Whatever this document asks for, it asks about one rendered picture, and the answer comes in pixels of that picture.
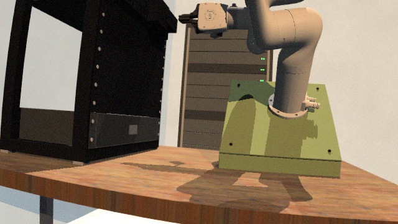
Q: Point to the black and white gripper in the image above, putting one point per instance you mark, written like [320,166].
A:
[210,15]

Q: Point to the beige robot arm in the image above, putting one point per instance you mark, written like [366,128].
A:
[299,28]

